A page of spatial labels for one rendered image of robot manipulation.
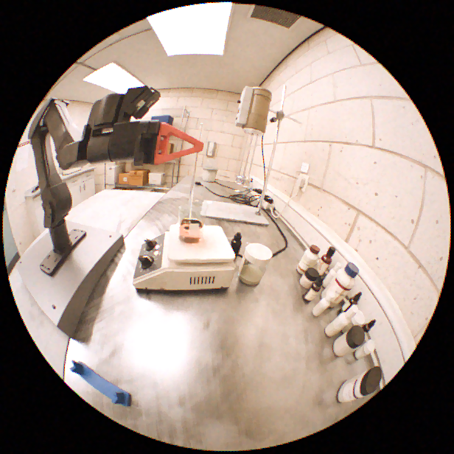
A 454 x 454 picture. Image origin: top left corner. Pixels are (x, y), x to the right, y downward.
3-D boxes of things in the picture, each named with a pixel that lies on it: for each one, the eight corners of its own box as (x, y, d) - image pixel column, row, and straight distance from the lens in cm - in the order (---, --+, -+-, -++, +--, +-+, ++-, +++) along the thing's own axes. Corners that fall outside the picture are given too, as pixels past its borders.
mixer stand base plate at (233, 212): (200, 217, 60) (200, 214, 60) (203, 201, 79) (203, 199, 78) (269, 225, 66) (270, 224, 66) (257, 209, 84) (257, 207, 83)
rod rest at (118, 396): (78, 374, 33) (65, 368, 30) (81, 361, 32) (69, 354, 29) (129, 407, 28) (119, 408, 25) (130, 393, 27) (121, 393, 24)
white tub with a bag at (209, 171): (202, 178, 145) (205, 157, 143) (217, 180, 143) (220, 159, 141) (199, 180, 131) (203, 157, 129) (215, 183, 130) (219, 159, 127)
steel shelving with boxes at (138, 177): (106, 212, 319) (111, 114, 307) (116, 205, 349) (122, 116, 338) (170, 220, 256) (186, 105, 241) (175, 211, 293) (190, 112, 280)
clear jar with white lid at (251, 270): (264, 275, 39) (275, 249, 34) (256, 290, 34) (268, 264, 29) (242, 265, 39) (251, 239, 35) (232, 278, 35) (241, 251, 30)
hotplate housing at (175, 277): (134, 292, 32) (124, 262, 26) (142, 251, 41) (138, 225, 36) (239, 289, 33) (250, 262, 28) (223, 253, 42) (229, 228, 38)
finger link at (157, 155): (202, 131, 30) (155, 128, 31) (209, 126, 23) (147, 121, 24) (196, 163, 30) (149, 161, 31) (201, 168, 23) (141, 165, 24)
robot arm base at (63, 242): (84, 207, 46) (70, 206, 51) (37, 244, 35) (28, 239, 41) (88, 234, 49) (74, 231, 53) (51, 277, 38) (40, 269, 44)
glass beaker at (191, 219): (209, 242, 30) (215, 203, 26) (187, 252, 27) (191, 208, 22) (190, 229, 33) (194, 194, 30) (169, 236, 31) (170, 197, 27)
